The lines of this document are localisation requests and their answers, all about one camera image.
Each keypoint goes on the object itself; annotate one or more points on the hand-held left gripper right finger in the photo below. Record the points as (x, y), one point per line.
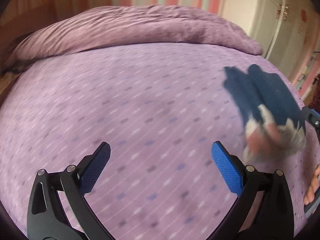
(226, 166)

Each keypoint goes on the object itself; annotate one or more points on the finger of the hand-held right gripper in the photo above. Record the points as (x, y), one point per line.
(312, 118)

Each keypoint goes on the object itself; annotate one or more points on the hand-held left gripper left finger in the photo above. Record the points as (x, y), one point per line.
(96, 165)

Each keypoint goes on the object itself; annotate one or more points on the navy diamond-pattern knit sweater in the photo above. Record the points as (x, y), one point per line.
(262, 92)

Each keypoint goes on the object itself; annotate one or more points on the person's right hand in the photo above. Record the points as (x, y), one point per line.
(312, 187)

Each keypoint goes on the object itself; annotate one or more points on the dark red cloth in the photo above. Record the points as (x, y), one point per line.
(315, 87)

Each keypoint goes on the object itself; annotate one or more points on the purple diamond-print bed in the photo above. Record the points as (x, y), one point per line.
(125, 105)

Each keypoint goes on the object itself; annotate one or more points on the white wardrobe with flower decals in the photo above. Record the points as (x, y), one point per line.
(287, 17)

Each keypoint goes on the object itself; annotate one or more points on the purple dotted folded duvet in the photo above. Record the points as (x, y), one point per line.
(137, 27)

